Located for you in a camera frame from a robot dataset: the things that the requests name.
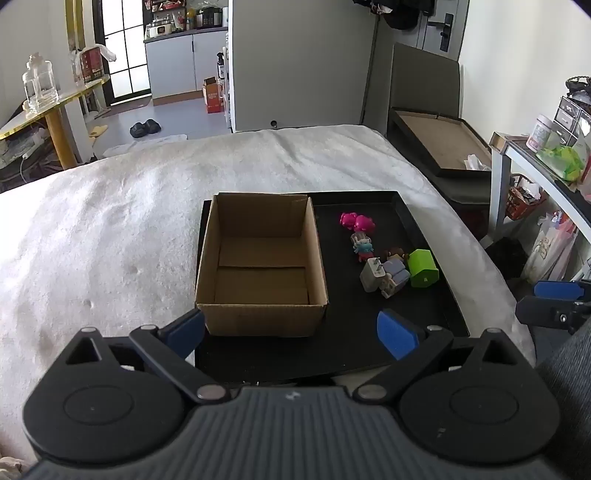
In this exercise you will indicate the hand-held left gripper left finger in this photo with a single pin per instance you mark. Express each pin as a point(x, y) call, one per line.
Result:
point(187, 331)

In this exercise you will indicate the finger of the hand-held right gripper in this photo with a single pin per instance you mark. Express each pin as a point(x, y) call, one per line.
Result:
point(556, 289)
point(540, 311)

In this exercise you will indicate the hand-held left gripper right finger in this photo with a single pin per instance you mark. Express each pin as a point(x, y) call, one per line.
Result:
point(396, 334)

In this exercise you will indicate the black tray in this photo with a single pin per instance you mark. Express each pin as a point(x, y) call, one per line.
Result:
point(351, 332)

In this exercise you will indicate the grey block toy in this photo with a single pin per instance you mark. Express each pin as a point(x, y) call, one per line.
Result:
point(396, 277)

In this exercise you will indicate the white charger plug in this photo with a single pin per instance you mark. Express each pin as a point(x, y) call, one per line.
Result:
point(373, 277)

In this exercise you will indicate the green hexagonal box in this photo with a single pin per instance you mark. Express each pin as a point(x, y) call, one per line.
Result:
point(422, 270)

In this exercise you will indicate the brown cardboard box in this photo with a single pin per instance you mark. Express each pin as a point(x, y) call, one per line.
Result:
point(263, 318)

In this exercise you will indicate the brown-haired toy figure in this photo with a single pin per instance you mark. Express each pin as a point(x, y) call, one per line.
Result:
point(396, 254)

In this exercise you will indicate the white plastic bag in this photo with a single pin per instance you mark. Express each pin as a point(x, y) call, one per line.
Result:
point(549, 249)

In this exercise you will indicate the grey knit cloth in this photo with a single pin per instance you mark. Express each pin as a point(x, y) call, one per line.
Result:
point(570, 397)

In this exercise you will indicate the small doll teal dress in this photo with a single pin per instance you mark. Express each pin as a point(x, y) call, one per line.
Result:
point(364, 249)

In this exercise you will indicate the red basket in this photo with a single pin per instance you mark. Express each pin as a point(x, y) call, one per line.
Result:
point(524, 201)

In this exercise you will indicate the pink toy figure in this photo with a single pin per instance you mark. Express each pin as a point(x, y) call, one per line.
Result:
point(364, 224)
point(347, 219)

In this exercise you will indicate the white fluffy blanket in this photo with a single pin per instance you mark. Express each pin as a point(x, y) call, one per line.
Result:
point(115, 230)

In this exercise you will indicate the white desk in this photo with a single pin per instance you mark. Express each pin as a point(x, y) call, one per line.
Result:
point(531, 168)

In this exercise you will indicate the green plastic bag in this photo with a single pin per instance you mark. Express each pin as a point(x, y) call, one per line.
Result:
point(561, 161)

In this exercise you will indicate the white tissue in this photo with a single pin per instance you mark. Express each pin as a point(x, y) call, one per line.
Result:
point(476, 162)

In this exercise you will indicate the white lidded jar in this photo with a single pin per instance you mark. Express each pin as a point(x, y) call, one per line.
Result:
point(540, 134)

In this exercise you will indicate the small drawer organiser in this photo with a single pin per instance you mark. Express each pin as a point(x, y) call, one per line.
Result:
point(570, 117)

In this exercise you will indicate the black-framed cardboard board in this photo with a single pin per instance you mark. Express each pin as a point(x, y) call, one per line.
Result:
point(438, 143)

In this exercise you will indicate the yellow slipper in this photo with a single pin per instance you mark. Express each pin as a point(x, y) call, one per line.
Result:
point(97, 131)

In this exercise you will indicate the orange carton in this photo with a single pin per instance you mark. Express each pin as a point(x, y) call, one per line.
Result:
point(214, 99)

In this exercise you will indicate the grey headboard panel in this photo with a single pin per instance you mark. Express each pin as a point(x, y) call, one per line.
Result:
point(425, 83)

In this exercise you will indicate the yellow round table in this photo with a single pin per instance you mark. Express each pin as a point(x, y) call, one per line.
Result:
point(55, 124)

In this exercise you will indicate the white power strip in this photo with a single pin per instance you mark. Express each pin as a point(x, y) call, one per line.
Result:
point(21, 147)

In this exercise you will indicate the black spray bottle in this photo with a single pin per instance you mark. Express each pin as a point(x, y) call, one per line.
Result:
point(221, 67)

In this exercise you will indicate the white kitchen cabinet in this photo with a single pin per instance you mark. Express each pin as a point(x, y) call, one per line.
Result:
point(175, 64)

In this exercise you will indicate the black-framed glass door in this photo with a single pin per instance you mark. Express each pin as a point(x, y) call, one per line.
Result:
point(124, 60)

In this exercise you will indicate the black door lock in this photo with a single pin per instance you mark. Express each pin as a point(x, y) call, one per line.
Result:
point(445, 30)

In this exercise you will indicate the red box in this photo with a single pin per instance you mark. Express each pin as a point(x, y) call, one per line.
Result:
point(91, 64)

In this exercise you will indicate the clear glass jar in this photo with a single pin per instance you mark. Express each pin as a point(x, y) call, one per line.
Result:
point(39, 83)

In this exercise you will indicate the black kitchen appliance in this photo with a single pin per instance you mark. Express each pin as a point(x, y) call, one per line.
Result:
point(208, 17)

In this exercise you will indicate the dark hanging clothes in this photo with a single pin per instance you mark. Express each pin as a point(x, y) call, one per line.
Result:
point(397, 11)

